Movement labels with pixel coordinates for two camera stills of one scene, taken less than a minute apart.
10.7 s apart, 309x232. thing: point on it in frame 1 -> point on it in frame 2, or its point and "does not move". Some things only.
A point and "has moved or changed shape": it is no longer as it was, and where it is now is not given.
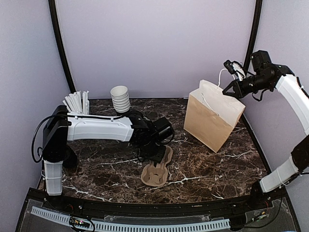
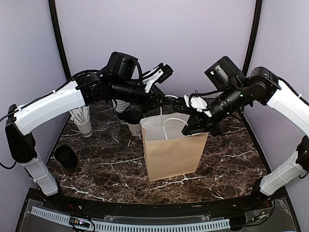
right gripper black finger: [235, 85] -> [196, 124]
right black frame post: [253, 34] does not move
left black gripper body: [150, 152] -> [122, 92]
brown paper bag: [211, 115] has moved or changed shape
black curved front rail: [161, 207] does not move
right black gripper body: [259, 84] -> [234, 99]
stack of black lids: [71, 160] does not move
